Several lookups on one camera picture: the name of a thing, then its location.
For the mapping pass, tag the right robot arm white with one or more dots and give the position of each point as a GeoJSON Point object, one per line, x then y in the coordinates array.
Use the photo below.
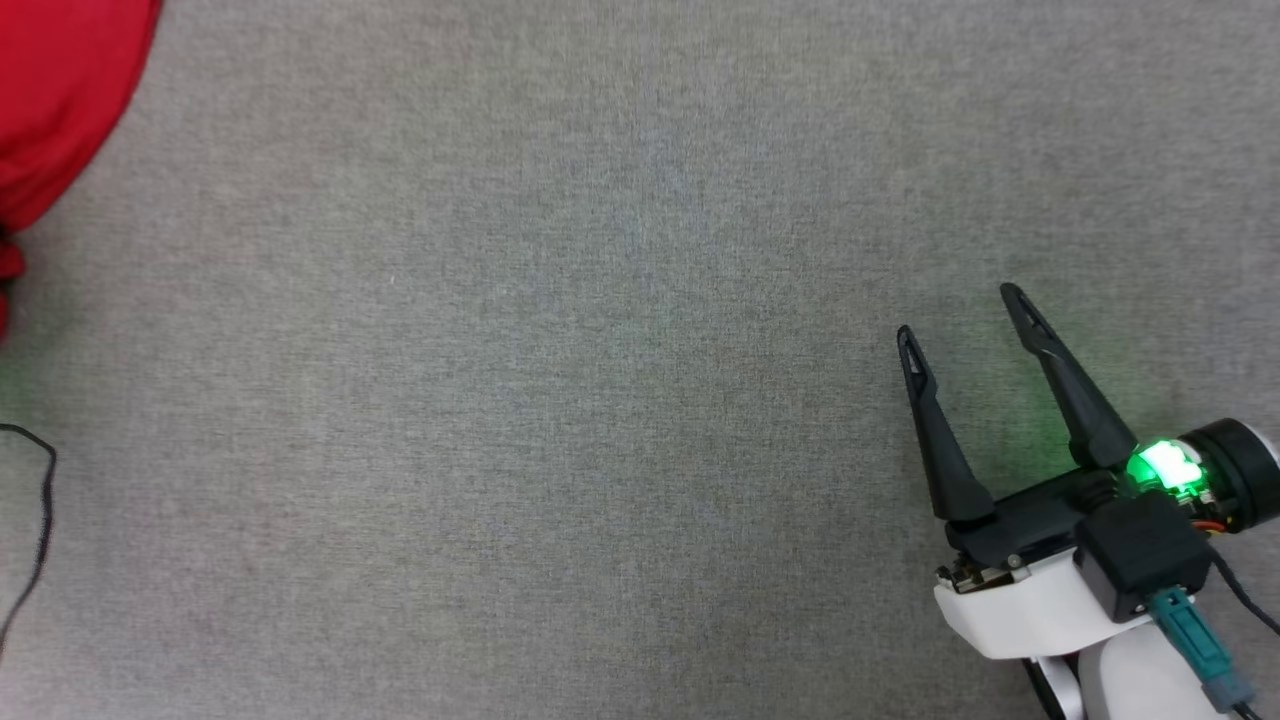
{"type": "Point", "coordinates": [1130, 685]}

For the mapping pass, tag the grey fabric sofa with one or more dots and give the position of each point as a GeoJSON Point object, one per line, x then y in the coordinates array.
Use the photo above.
{"type": "Point", "coordinates": [600, 400]}

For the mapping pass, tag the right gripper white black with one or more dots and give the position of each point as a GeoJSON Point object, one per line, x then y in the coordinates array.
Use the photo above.
{"type": "Point", "coordinates": [1020, 610]}

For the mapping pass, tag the red basketball jersey white trim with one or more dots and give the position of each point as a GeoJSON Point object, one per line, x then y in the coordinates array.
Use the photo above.
{"type": "Point", "coordinates": [60, 100]}

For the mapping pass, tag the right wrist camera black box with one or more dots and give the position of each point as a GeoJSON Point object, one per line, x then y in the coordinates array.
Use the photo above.
{"type": "Point", "coordinates": [1140, 555]}

